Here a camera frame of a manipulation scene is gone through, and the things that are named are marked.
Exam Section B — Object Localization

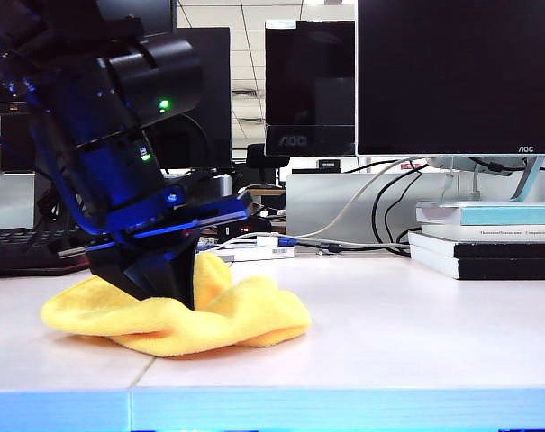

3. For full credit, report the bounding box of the black monitor rear side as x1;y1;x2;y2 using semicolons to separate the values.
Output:
176;27;233;171

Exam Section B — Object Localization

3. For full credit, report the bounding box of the blue and white carton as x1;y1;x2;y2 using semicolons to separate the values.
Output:
195;245;296;263

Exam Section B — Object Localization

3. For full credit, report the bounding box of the black monitor with black stand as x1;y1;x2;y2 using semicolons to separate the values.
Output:
0;0;177;116

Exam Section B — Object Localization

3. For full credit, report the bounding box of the white-framed AOC monitor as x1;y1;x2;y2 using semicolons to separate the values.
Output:
356;0;545;203

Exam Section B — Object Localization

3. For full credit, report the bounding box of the gray desk partition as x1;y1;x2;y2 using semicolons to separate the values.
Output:
285;173;545;248

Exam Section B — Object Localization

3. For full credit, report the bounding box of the teal book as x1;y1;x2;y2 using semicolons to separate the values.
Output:
415;201;545;227

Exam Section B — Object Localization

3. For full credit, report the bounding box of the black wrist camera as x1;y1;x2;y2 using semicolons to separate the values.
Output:
163;169;235;211

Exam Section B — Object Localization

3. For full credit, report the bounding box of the black AOC monitor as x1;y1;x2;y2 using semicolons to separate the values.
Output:
265;20;359;158

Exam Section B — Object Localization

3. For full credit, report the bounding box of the wooden frame box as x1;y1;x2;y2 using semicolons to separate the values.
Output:
249;188;287;216

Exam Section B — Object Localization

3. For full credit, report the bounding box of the beige monitor cable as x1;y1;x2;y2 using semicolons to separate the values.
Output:
294;157;420;239

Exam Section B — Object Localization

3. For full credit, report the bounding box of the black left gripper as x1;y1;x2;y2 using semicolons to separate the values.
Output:
50;130;255;311

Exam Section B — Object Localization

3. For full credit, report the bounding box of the black hanging cable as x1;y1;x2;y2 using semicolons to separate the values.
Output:
384;170;425;247
371;165;431;258

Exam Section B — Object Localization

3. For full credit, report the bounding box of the yellow microfiber rag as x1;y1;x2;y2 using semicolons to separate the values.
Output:
41;251;313;358

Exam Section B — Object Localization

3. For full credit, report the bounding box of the white book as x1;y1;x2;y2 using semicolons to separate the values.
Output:
420;223;545;245

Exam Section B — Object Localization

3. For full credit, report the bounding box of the black keyboard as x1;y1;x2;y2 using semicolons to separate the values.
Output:
0;227;91;278

